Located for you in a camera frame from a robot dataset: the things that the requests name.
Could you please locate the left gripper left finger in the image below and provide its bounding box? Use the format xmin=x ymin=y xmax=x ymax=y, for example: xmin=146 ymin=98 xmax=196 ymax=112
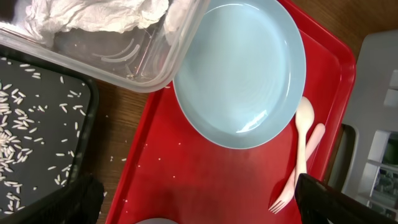
xmin=40 ymin=175 xmax=104 ymax=224

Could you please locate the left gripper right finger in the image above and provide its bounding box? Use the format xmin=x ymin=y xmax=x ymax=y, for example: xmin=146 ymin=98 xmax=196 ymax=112
xmin=295 ymin=173 xmax=397 ymax=224

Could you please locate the grey dishwasher rack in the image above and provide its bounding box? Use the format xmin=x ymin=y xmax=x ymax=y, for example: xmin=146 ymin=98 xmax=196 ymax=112
xmin=327 ymin=30 xmax=397 ymax=220

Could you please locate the black food waste tray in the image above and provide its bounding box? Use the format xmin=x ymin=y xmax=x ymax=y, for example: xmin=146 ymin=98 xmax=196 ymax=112
xmin=0 ymin=46 xmax=100 ymax=224

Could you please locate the clear plastic waste bin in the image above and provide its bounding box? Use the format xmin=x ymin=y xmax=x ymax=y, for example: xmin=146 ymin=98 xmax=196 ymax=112
xmin=1 ymin=0 xmax=209 ymax=93

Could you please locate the white plastic fork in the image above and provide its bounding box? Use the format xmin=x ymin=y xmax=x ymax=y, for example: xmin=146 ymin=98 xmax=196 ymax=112
xmin=269 ymin=123 xmax=325 ymax=214

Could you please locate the light blue small bowl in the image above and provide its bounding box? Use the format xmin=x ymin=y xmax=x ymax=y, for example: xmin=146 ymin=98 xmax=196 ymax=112
xmin=136 ymin=218 xmax=178 ymax=224

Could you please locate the white plastic spoon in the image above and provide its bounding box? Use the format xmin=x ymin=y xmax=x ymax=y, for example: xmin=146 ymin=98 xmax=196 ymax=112
xmin=294 ymin=96 xmax=315 ymax=186

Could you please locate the light blue plate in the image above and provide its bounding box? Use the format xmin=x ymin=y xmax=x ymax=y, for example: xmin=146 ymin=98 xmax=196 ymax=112
xmin=173 ymin=0 xmax=306 ymax=149

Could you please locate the crumpled white tissue right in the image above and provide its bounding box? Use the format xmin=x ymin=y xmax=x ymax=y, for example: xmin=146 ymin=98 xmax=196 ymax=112
xmin=23 ymin=0 xmax=193 ymax=47

